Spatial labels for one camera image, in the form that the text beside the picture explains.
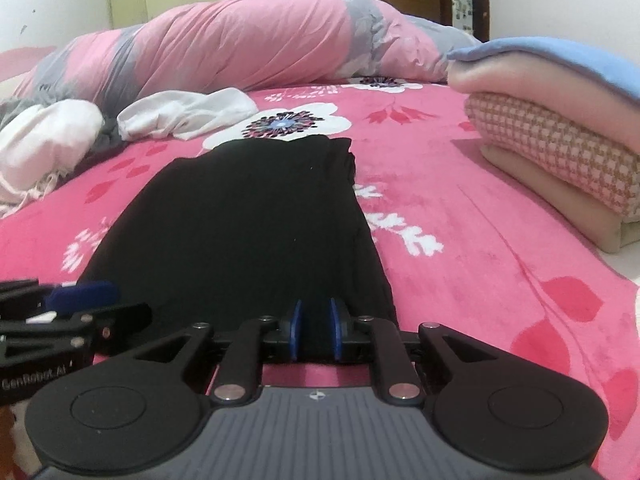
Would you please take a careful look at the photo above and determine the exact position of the pink and grey quilt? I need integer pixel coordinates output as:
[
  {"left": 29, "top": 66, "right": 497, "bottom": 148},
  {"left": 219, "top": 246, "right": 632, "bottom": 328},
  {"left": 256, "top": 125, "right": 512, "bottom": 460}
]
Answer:
[{"left": 10, "top": 0, "right": 482, "bottom": 111}]

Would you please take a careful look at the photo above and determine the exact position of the pink floral blanket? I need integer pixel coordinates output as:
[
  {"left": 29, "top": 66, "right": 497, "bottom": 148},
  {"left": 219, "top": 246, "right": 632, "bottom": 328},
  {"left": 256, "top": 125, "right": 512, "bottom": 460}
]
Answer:
[{"left": 0, "top": 76, "right": 640, "bottom": 480}]

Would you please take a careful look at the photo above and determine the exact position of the folded beige garment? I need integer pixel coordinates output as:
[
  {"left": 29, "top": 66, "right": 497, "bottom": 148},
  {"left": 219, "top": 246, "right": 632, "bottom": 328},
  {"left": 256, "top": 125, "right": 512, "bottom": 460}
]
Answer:
[{"left": 480, "top": 145, "right": 640, "bottom": 254}]

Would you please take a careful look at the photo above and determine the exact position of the folded blue garment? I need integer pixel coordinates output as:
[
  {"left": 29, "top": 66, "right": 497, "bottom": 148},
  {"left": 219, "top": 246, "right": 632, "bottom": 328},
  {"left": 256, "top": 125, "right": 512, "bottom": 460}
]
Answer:
[{"left": 446, "top": 36, "right": 640, "bottom": 104}]

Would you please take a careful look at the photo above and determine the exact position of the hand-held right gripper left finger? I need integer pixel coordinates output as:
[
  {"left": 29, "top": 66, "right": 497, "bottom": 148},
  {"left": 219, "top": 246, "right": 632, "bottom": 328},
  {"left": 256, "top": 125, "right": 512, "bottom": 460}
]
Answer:
[{"left": 132, "top": 300, "right": 306, "bottom": 405}]

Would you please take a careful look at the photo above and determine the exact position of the small white garment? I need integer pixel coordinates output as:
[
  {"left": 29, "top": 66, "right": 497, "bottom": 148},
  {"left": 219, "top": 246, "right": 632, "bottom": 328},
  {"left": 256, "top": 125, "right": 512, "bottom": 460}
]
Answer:
[{"left": 117, "top": 87, "right": 259, "bottom": 142}]

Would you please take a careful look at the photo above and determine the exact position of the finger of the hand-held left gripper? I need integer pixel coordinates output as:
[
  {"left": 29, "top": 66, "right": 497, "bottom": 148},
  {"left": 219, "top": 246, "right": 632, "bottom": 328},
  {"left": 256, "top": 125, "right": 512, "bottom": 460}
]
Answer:
[
  {"left": 45, "top": 281, "right": 121, "bottom": 319},
  {"left": 70, "top": 301, "right": 153, "bottom": 354}
]

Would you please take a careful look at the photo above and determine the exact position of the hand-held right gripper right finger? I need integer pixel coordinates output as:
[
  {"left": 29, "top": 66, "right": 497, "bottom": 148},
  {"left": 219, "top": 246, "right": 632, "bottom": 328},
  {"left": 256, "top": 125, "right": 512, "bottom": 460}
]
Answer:
[{"left": 327, "top": 297, "right": 501, "bottom": 405}]

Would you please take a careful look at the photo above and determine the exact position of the folded cream pink garment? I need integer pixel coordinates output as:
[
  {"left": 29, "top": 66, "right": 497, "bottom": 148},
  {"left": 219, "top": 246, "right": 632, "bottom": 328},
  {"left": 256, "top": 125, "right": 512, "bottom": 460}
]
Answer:
[{"left": 446, "top": 57, "right": 640, "bottom": 161}]

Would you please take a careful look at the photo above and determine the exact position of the dark grey garment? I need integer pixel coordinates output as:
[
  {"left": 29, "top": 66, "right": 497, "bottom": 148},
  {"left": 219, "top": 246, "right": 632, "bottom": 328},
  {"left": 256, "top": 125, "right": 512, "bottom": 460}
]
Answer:
[{"left": 0, "top": 87, "right": 129, "bottom": 171}]

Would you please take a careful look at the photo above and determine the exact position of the folded checkered garment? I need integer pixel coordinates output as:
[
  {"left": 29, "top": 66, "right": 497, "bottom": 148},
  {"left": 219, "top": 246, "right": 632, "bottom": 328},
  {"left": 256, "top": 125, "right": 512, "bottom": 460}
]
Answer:
[{"left": 464, "top": 92, "right": 640, "bottom": 219}]

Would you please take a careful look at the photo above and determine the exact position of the large white garment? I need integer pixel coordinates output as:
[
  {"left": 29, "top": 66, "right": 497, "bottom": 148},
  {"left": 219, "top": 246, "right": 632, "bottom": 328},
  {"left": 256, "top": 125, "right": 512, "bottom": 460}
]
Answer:
[{"left": 0, "top": 99, "right": 107, "bottom": 219}]

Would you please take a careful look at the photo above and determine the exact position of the black garment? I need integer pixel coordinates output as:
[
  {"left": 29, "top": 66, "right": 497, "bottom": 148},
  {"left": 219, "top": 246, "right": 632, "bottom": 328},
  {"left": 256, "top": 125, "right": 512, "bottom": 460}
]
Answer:
[{"left": 77, "top": 135, "right": 401, "bottom": 364}]

